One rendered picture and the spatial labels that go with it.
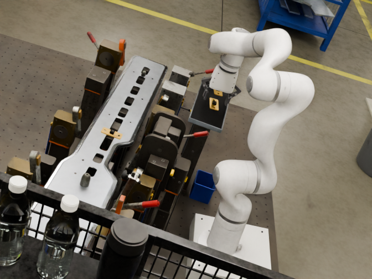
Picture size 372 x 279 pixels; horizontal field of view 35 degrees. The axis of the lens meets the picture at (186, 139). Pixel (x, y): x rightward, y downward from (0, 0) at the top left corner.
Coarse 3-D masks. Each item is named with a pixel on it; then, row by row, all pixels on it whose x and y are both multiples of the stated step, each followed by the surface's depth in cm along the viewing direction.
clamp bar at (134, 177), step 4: (124, 172) 182; (132, 172) 184; (124, 176) 182; (128, 176) 183; (132, 176) 184; (136, 176) 183; (128, 180) 182; (132, 180) 182; (136, 180) 182; (140, 180) 184; (128, 184) 183; (132, 184) 183; (124, 188) 184; (128, 188) 184; (124, 192) 185; (128, 192) 184; (120, 196) 186; (116, 200) 191; (116, 204) 188
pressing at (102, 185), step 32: (128, 64) 282; (160, 64) 291; (128, 96) 259; (96, 128) 233; (128, 128) 239; (64, 160) 212; (64, 192) 199; (96, 192) 204; (32, 224) 183; (96, 224) 191
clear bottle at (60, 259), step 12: (60, 204) 107; (72, 204) 105; (60, 216) 107; (72, 216) 107; (48, 228) 108; (60, 228) 107; (72, 228) 108; (48, 240) 109; (60, 240) 108; (72, 240) 109; (48, 252) 110; (60, 252) 110; (72, 252) 112; (48, 264) 112; (60, 264) 112; (48, 276) 113; (60, 276) 114
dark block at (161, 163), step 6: (150, 156) 209; (156, 156) 210; (150, 162) 206; (156, 162) 207; (162, 162) 208; (168, 162) 210; (150, 168) 208; (156, 168) 207; (162, 168) 207; (150, 174) 209; (156, 174) 208; (162, 174) 208; (156, 180) 210; (156, 186) 212; (144, 210) 219; (144, 216) 221; (144, 222) 222
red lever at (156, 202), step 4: (152, 200) 187; (156, 200) 187; (124, 204) 190; (128, 204) 190; (132, 204) 189; (136, 204) 189; (140, 204) 188; (144, 204) 187; (148, 204) 187; (152, 204) 186; (156, 204) 186; (124, 208) 190; (128, 208) 189; (132, 208) 189; (136, 208) 189
